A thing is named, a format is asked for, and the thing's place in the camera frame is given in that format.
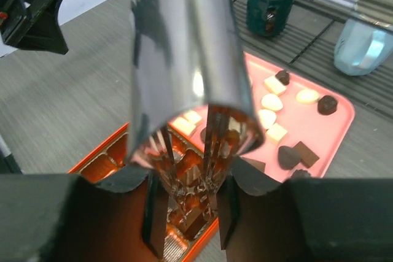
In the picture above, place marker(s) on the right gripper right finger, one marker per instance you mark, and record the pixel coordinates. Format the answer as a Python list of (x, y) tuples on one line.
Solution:
[(303, 219)]

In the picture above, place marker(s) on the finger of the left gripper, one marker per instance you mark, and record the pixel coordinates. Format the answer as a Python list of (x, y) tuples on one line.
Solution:
[(34, 27)]

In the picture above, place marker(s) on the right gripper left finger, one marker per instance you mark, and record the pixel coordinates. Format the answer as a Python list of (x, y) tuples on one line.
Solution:
[(64, 217)]

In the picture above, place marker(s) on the orange chocolate box tray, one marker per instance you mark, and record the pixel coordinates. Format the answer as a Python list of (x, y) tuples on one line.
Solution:
[(106, 159)]

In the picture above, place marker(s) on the pink tray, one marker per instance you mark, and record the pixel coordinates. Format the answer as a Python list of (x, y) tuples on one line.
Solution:
[(322, 134)]

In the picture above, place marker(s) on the metal tongs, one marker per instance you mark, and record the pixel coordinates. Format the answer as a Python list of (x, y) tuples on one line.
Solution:
[(186, 54)]

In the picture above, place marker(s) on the light blue mug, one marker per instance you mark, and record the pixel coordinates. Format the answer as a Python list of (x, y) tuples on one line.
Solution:
[(361, 48)]

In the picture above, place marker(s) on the dark green mug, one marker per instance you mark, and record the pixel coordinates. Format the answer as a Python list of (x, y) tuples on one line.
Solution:
[(267, 17)]

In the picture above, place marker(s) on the black wire rack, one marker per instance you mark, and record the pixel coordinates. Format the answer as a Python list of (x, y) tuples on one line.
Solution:
[(307, 46)]

